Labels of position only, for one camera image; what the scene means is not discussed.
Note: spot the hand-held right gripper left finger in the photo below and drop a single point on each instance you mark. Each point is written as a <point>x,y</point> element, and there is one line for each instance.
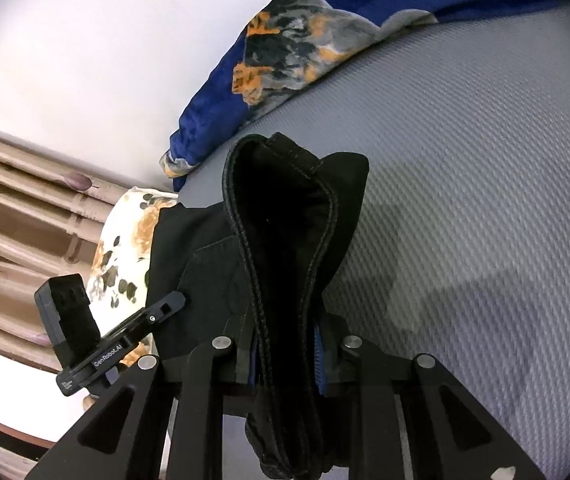
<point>247,365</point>

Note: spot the grey textured bed sheet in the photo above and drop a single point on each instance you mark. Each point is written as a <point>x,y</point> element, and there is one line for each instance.
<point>465,160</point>

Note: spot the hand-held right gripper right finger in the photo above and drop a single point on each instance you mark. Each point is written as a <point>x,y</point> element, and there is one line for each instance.
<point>321,360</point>

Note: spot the black pants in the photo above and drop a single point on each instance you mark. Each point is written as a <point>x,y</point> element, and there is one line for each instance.
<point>285,260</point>

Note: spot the blue printed blanket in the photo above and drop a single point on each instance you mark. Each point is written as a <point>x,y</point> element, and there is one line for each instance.
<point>225,95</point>

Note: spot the beige curtain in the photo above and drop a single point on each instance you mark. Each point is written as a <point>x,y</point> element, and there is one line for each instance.
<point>20,220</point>

